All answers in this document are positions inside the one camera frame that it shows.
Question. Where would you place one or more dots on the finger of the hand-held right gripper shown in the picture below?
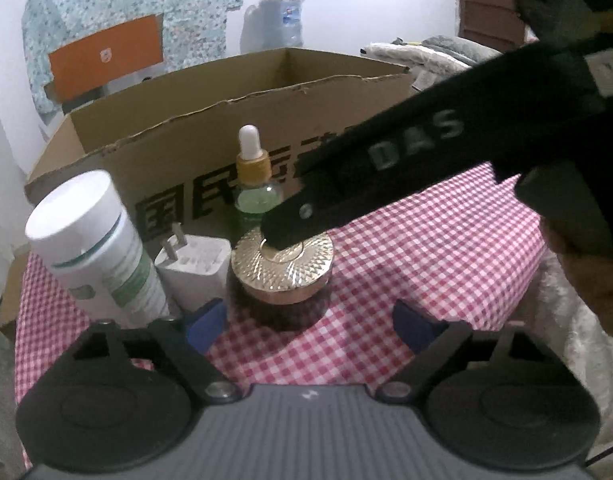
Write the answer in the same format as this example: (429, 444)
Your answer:
(291, 227)

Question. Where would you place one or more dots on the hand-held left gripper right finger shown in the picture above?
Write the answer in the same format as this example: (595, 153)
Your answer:
(411, 325)

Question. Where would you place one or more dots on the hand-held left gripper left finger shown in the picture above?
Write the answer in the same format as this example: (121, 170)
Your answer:
(206, 322)

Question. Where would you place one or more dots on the green dropper bottle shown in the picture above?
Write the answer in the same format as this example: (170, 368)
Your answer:
(254, 195)

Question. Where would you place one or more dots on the white charger plug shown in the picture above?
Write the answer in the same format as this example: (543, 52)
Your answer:
(196, 270)

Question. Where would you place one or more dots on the dark jar with gold lid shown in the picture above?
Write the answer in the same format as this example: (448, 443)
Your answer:
(281, 300)

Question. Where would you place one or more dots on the white supplement bottle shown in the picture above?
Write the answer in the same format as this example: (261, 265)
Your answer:
(96, 250)

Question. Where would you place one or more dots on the brown cardboard box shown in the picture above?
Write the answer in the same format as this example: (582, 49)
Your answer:
(186, 135)

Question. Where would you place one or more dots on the person's right hand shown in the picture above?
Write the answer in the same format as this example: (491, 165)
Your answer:
(601, 290)

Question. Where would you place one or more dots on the red checkered tablecloth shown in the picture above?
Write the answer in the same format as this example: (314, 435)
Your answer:
(426, 260)

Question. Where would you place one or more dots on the grey blanket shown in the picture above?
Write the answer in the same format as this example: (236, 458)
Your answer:
(456, 47)

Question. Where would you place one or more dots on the brown wooden door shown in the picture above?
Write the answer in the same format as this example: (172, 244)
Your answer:
(491, 5)

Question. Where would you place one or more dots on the orange appliance box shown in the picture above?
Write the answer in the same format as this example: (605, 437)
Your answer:
(111, 55)

